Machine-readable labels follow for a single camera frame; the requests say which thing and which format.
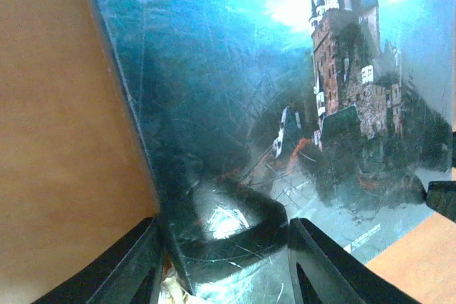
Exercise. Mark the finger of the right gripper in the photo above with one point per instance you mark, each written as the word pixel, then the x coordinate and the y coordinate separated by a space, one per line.
pixel 441 197

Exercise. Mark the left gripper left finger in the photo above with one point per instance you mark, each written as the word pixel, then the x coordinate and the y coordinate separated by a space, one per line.
pixel 130 271

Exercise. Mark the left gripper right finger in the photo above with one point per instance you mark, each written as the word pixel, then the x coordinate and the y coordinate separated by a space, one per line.
pixel 323 272

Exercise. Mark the dark blue castle book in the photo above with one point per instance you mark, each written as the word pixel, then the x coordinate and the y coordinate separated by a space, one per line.
pixel 251 113

